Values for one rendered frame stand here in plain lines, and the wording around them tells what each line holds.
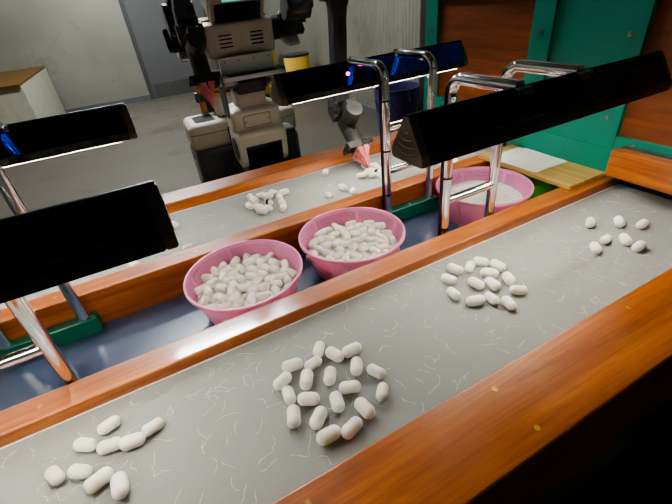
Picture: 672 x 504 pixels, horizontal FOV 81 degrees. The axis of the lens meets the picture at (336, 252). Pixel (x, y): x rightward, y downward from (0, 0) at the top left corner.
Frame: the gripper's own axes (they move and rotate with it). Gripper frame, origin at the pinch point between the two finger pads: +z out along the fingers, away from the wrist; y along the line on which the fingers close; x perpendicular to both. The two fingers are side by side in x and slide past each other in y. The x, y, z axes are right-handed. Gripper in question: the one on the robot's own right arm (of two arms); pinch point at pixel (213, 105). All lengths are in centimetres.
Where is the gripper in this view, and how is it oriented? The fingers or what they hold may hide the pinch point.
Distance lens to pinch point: 146.7
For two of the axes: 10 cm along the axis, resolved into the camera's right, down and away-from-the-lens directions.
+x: -3.5, -0.3, 9.4
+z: 2.8, 9.5, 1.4
